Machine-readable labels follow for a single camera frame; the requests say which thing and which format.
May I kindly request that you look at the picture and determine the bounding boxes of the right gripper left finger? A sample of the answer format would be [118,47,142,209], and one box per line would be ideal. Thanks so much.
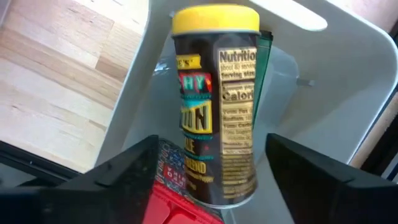
[0,134,160,224]

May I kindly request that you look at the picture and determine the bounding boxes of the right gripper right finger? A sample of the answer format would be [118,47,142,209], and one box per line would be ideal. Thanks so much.
[266,133,398,224]

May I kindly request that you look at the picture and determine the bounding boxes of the dark spice jar yellow lid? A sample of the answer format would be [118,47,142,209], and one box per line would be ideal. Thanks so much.
[171,3,261,208]

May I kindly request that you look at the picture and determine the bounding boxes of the green cardboard box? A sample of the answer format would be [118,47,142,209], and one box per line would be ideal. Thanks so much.
[252,30,274,125]

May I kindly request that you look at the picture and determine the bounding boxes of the grey plastic bin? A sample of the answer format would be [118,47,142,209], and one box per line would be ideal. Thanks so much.
[95,0,398,224]

